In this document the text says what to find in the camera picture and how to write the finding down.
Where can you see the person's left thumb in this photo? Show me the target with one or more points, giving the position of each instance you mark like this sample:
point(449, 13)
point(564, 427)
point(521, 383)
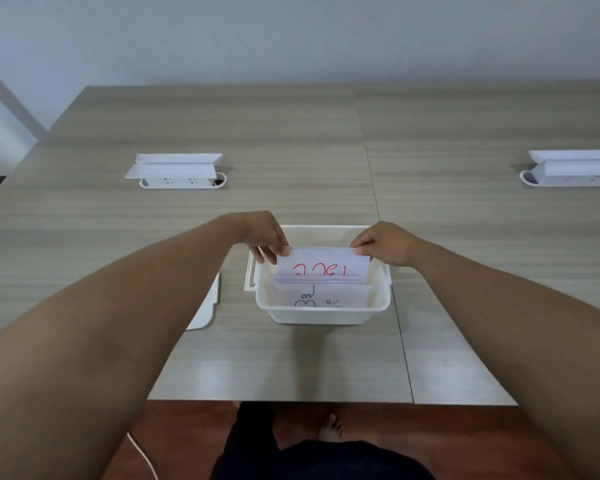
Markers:
point(264, 255)

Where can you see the person's right hand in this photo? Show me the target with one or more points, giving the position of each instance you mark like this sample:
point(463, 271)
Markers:
point(392, 244)

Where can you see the person's dark trousers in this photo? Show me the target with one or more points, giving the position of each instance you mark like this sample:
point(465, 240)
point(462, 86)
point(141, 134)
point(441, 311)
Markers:
point(325, 462)

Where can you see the white card with blue writing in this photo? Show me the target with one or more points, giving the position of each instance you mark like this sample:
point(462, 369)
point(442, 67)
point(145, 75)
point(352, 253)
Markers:
point(320, 297)

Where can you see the white plastic bin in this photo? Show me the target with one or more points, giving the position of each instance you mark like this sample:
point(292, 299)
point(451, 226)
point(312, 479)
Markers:
point(325, 314)

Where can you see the white table socket box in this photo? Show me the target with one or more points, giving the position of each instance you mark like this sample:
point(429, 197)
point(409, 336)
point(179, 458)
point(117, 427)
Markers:
point(177, 170)
point(575, 169)

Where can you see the white card with red writing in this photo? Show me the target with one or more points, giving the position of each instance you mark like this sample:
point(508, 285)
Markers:
point(325, 264)

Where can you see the person's right fingers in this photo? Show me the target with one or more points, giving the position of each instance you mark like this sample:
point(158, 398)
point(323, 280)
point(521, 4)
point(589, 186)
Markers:
point(362, 244)

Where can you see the white plastic bin lid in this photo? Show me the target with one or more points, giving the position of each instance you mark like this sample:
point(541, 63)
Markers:
point(206, 309)

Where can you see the person's left hand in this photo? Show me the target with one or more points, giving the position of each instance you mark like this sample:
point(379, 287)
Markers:
point(260, 229)

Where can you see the person's left forearm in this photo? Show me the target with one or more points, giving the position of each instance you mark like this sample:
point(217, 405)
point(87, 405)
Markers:
point(105, 344)

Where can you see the person's right forearm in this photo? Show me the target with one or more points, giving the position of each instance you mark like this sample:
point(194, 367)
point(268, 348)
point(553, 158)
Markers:
point(520, 334)

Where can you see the person's bare foot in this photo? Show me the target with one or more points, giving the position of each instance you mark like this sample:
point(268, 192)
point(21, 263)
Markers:
point(331, 427)

